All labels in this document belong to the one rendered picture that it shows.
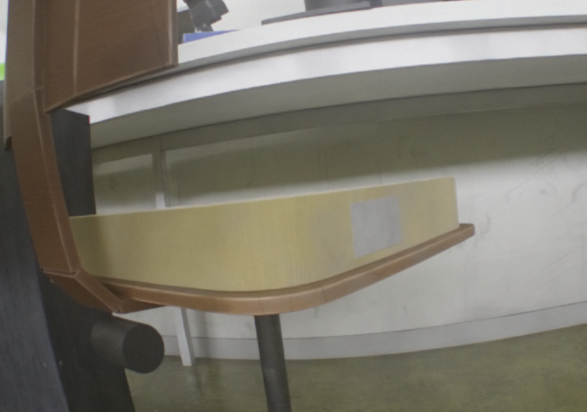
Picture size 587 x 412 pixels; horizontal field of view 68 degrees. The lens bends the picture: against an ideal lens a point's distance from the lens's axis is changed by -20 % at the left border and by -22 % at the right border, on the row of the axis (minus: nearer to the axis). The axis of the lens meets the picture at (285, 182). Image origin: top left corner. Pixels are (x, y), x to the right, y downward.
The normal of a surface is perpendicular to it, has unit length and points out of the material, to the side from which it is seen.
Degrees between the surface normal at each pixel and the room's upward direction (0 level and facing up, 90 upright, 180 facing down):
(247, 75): 90
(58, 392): 90
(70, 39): 90
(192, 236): 90
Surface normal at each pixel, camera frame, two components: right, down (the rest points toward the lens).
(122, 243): -0.64, 0.06
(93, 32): -0.38, 0.03
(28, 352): -0.11, 0.00
